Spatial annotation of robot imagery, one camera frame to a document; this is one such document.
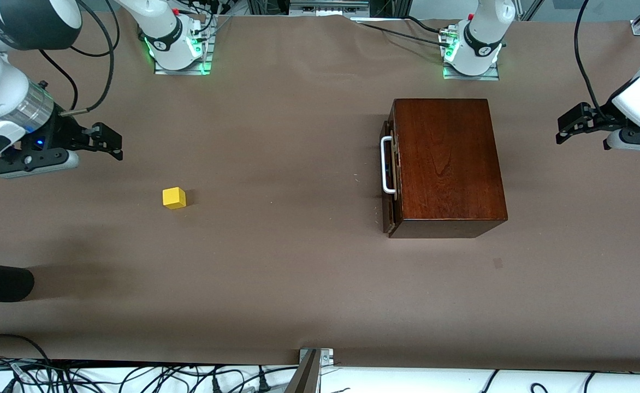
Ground yellow cube block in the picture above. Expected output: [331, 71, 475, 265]
[162, 187, 187, 211]

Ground black cable on table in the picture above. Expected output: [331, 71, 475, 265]
[353, 15, 458, 47]

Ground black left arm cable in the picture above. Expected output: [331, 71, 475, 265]
[573, 0, 613, 118]

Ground dark brown wooden cabinet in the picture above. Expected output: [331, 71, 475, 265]
[388, 98, 509, 239]

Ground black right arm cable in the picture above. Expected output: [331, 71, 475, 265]
[39, 0, 116, 118]

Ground black cable tangle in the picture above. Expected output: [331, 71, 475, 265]
[0, 333, 299, 393]

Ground brown table cover sheet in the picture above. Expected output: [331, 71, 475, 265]
[0, 14, 640, 373]

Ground silver metal bracket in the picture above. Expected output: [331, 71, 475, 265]
[299, 348, 334, 367]

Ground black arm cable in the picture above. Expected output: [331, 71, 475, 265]
[573, 0, 613, 118]
[39, 0, 116, 118]

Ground wooden drawer with white handle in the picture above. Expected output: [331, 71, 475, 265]
[380, 120, 403, 235]

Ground grey metal beam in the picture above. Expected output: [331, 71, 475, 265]
[283, 350, 321, 393]

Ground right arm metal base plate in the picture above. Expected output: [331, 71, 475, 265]
[153, 15, 213, 76]

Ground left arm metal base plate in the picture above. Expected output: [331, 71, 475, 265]
[442, 25, 500, 81]

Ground black cylinder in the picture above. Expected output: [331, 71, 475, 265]
[0, 261, 35, 302]

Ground grey metal box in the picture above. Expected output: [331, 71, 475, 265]
[289, 0, 371, 16]

